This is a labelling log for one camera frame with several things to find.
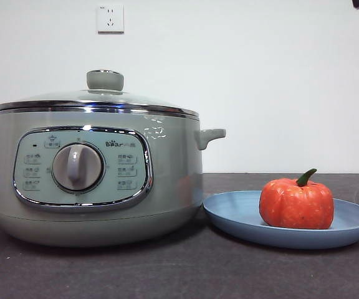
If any glass lid with green knob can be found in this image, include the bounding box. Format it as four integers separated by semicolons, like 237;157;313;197
0;69;199;121

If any orange pumpkin with green stem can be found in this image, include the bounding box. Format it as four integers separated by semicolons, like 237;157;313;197
259;168;335;230

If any pale green electric steamer pot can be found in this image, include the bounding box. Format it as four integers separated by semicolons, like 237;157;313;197
0;108;227;249

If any blue round plate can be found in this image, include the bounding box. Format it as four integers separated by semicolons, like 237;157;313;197
203;190;359;250

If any white wall socket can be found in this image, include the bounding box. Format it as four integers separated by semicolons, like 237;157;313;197
97;4;125;34

